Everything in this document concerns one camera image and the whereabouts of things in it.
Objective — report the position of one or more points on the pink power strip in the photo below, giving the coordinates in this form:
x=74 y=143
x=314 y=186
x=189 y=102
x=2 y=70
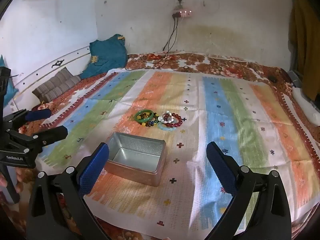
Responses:
x=183 y=13

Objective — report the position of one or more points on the white rolled cloth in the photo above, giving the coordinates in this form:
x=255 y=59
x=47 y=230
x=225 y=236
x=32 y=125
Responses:
x=305 y=102

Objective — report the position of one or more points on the teal garment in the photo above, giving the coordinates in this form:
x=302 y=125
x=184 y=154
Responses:
x=107 y=52

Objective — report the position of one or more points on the silver metal tin box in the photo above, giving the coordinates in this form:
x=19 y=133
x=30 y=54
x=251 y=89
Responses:
x=135 y=175

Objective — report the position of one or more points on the white bed headboard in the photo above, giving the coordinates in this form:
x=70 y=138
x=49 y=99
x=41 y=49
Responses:
x=37 y=72

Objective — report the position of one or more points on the striped grey pillow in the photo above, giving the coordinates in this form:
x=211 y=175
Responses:
x=55 y=85

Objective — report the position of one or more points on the mustard yellow garment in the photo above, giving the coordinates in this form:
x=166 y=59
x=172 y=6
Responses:
x=305 y=42

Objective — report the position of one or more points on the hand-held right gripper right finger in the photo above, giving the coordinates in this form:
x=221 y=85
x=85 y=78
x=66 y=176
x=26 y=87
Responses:
x=222 y=170

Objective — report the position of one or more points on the small black object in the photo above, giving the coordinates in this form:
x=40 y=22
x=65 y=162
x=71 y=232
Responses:
x=273 y=79

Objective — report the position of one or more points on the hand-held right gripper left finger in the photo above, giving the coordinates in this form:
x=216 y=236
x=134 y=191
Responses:
x=95 y=170

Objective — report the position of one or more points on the teal cloth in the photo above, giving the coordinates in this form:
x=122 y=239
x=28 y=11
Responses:
x=11 y=87

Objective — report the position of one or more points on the grey object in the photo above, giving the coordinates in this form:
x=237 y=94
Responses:
x=295 y=78

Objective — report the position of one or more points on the colourful striped mat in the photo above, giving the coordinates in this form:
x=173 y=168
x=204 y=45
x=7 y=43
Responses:
x=225 y=105

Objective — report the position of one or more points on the person's left hand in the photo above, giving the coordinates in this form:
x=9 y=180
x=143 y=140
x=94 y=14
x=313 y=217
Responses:
x=2 y=180

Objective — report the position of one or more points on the wall plug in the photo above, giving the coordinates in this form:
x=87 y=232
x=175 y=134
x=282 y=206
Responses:
x=180 y=1

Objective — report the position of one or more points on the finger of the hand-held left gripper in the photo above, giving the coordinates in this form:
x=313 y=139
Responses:
x=37 y=113
x=53 y=133

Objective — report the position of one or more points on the green jade bangle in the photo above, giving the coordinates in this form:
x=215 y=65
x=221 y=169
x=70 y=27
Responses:
x=143 y=120

